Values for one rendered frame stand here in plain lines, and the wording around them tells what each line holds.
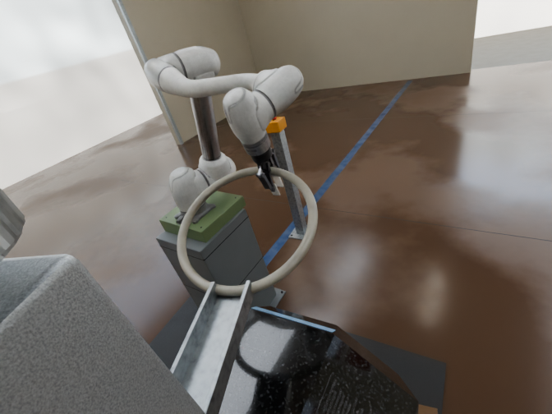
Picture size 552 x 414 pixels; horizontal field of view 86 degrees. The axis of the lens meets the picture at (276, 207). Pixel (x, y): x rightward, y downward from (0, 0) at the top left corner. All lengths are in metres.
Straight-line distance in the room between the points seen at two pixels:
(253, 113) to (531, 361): 1.79
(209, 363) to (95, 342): 0.45
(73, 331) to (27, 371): 0.04
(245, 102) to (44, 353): 0.71
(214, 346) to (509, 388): 1.51
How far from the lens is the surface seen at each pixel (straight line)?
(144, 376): 0.44
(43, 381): 0.35
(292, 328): 1.06
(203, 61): 1.41
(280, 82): 0.96
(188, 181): 1.62
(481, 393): 1.93
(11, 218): 0.35
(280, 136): 2.25
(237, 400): 1.00
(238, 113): 0.88
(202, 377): 0.78
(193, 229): 1.64
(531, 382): 2.02
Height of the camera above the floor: 1.70
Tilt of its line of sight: 32 degrees down
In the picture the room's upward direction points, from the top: 16 degrees counter-clockwise
